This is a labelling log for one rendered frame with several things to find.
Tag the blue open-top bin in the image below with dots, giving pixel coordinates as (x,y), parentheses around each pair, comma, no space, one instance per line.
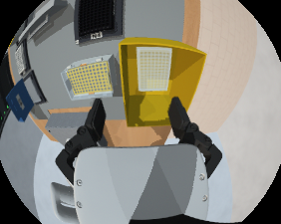
(22,103)

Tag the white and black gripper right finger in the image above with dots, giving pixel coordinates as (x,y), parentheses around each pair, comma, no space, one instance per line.
(188,132)

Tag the yellow open-top bin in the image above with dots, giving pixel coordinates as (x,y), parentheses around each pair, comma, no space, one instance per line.
(151,108)

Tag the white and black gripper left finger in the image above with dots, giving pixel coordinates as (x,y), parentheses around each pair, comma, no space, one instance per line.
(87,136)

